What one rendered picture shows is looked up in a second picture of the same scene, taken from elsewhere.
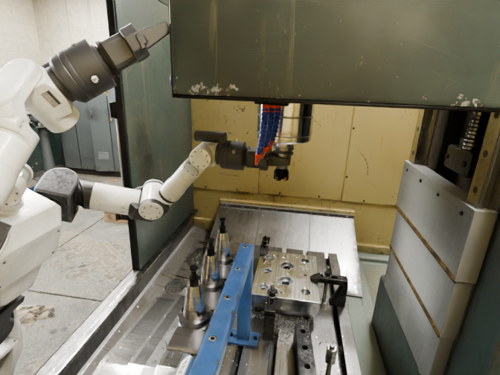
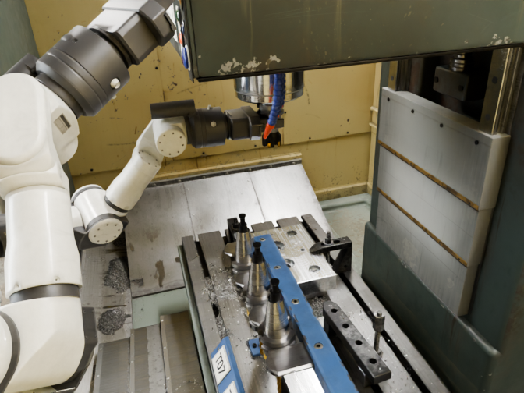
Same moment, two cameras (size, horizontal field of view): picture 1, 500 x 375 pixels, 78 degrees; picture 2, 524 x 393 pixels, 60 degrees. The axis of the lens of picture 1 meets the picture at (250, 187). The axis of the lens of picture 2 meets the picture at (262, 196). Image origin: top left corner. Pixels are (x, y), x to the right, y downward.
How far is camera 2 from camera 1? 0.36 m
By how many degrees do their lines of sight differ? 23
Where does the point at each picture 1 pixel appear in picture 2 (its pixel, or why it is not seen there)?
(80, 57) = (96, 58)
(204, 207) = not seen: hidden behind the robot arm
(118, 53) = (139, 42)
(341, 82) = (391, 36)
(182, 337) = (285, 358)
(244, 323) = not seen: hidden behind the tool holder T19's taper
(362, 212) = (310, 153)
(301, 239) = (250, 207)
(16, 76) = (29, 105)
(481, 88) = (510, 26)
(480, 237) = (497, 163)
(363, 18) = not seen: outside the picture
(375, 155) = (314, 77)
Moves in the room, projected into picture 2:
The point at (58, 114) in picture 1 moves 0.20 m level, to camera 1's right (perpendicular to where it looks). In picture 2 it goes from (65, 142) to (218, 115)
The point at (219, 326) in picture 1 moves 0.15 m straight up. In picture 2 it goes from (314, 331) to (315, 257)
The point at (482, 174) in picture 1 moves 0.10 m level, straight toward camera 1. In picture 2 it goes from (494, 100) to (504, 115)
